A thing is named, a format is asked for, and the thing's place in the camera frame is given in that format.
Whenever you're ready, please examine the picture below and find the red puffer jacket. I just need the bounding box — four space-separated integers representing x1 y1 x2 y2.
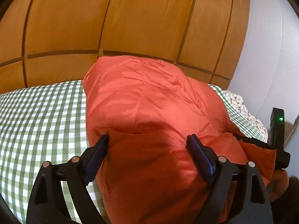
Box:
83 56 276 223

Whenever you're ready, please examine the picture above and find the person's right hand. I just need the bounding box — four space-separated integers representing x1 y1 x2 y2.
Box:
267 169 289 202

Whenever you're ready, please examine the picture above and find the floral mattress edge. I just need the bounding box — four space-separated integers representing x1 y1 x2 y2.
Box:
223 91 268 143

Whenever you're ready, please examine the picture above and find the green white checkered bedsheet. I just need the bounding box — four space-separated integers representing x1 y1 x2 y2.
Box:
0 80 267 224

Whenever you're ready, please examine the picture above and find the wooden panelled wardrobe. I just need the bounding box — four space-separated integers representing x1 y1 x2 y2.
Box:
1 0 250 93

